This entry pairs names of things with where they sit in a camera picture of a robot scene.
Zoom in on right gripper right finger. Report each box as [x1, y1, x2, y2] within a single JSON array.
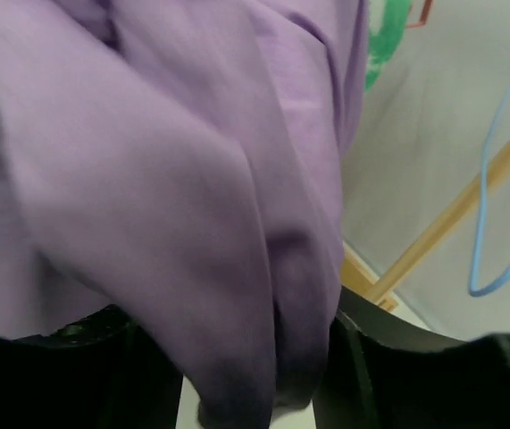
[[313, 289, 510, 429]]

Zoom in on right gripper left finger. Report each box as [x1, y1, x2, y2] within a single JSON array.
[[0, 306, 182, 429]]

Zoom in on purple trousers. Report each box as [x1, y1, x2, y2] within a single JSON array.
[[0, 1, 369, 428]]

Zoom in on salmon pink hanger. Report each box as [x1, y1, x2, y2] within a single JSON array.
[[405, 0, 433, 29]]

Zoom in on wooden clothes rack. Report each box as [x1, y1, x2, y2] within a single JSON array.
[[341, 140, 510, 311]]

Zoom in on green patterned garment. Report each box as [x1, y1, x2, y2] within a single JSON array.
[[365, 0, 412, 91]]

